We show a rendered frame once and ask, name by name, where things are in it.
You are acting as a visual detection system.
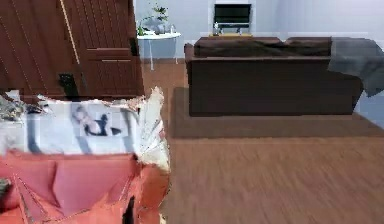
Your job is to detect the dark brown sofa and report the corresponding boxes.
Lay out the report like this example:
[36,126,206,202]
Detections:
[183,36,365,117]

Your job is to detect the white round side table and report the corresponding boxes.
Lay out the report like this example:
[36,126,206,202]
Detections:
[136,31,182,71]

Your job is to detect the yellow television stand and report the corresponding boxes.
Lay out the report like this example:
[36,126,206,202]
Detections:
[208,32,254,38]

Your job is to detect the green house plant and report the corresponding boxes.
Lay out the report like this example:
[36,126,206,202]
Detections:
[136,3,170,37]

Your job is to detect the black television set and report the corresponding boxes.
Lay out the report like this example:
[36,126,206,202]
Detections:
[213,3,252,30]

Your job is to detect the red armchair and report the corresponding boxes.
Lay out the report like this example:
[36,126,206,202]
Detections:
[0,149,171,224]

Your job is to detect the brown wooden room door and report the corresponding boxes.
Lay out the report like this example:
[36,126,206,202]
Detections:
[0,0,145,100]

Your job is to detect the grey blanket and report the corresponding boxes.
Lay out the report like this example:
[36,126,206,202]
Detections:
[327,36,384,98]

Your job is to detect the black door handle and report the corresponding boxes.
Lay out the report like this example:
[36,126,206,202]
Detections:
[58,72,80,99]

